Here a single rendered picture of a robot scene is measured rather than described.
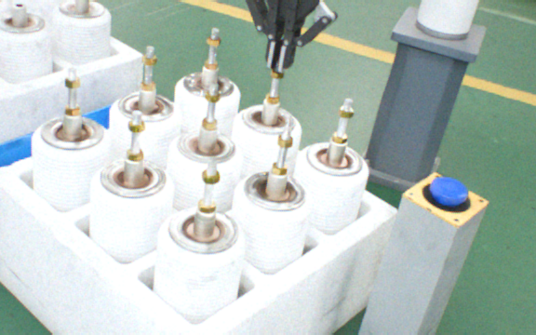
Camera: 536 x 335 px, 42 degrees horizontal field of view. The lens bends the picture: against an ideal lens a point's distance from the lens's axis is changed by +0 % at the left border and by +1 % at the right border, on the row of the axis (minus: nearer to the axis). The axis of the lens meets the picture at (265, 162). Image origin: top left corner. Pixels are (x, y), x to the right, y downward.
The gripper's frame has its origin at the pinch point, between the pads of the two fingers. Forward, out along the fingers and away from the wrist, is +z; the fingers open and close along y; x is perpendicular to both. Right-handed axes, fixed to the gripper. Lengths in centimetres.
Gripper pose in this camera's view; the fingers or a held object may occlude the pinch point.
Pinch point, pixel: (280, 55)
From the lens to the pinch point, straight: 92.9
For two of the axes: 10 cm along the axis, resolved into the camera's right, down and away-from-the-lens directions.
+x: 5.1, -4.1, 7.6
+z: -1.5, 8.2, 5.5
